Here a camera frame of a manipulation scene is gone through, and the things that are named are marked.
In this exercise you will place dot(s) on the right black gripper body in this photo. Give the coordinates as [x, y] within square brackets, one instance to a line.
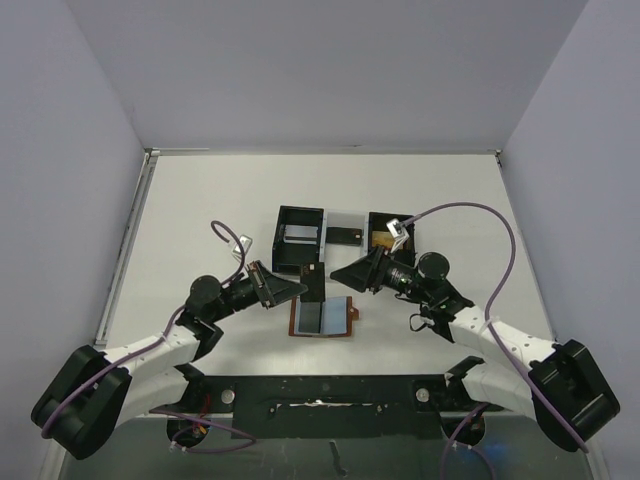
[377, 269]

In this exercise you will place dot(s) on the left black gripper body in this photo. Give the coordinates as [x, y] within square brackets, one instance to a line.
[240, 295]

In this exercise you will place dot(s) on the black card from holder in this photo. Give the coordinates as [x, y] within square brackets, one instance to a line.
[312, 276]

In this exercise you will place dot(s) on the brown leather card holder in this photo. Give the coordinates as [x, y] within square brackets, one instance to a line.
[322, 320]

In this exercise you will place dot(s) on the black white three-bin tray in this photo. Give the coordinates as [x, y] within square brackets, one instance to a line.
[288, 258]

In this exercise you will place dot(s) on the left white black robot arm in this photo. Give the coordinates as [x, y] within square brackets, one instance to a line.
[95, 391]

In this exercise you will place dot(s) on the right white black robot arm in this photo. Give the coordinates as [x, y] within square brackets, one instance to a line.
[560, 386]

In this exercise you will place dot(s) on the gold credit card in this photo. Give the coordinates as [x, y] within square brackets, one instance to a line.
[382, 239]

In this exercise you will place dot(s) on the black credit card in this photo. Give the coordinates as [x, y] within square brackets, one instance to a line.
[344, 236]

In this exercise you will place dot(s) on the silver white card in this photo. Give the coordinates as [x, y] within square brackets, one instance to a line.
[300, 234]

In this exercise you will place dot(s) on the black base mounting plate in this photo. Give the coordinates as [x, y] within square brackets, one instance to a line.
[327, 407]

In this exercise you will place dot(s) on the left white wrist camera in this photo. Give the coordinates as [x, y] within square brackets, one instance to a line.
[240, 247]

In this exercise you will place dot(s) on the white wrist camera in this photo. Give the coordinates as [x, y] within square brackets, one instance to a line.
[240, 247]
[399, 233]

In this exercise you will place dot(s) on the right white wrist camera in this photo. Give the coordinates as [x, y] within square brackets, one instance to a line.
[399, 233]

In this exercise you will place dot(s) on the aluminium left rail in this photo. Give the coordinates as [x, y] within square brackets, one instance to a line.
[135, 214]

